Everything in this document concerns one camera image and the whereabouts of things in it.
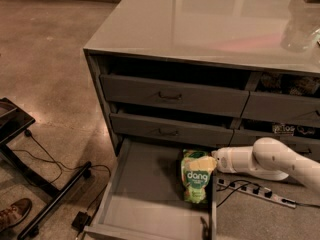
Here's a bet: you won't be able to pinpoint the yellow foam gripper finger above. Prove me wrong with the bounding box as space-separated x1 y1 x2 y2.
188 156 217 171

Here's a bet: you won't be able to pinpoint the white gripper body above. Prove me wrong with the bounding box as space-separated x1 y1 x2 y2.
211 146 288 181

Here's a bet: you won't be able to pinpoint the green dang rice chip bag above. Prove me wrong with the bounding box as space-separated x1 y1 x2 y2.
181 149 215 204

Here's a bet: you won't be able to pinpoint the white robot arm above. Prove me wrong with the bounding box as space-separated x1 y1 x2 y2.
185 137 320 194

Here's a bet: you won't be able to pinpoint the snack bags in middle drawer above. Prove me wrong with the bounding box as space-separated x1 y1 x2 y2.
272 123 319 138

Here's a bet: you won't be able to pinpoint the snack bags in drawer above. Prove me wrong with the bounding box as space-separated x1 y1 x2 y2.
257 73 320 97
272 123 319 138

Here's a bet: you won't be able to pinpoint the top right grey drawer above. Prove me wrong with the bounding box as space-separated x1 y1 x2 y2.
242 92 320 128

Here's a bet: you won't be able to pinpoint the grey drawer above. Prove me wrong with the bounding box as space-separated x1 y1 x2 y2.
110 113 233 147
230 130 320 162
242 92 320 128
100 74 249 117

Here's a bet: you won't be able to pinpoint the middle left grey drawer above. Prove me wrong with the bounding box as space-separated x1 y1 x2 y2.
110 113 233 147

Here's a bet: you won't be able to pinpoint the middle right grey drawer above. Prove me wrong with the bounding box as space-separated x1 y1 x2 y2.
230 130 320 162

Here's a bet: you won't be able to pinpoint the open bottom left drawer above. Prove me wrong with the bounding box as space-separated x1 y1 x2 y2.
85 139 217 240

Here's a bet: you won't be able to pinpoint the grey drawer cabinet counter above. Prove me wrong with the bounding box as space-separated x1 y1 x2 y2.
84 0 320 153

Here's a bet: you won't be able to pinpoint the snack bags in top drawer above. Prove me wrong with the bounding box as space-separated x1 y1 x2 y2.
257 73 320 97

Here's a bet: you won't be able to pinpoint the top left grey drawer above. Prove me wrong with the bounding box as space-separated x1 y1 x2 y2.
100 74 249 117

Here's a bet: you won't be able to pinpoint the clear object on counter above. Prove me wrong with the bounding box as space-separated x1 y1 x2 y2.
281 20 320 53

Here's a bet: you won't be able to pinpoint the white power strip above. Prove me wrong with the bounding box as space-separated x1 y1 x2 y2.
217 178 297 209

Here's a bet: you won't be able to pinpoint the black power adapter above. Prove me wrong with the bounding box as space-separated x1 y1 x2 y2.
72 212 91 231

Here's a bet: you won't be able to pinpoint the black metal stand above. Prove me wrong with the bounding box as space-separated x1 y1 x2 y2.
0 98 91 240

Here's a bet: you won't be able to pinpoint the brown shoe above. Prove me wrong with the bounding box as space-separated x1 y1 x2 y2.
0 198 32 232

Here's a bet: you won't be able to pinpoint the black floor cable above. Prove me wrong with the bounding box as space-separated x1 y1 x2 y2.
11 129 112 215

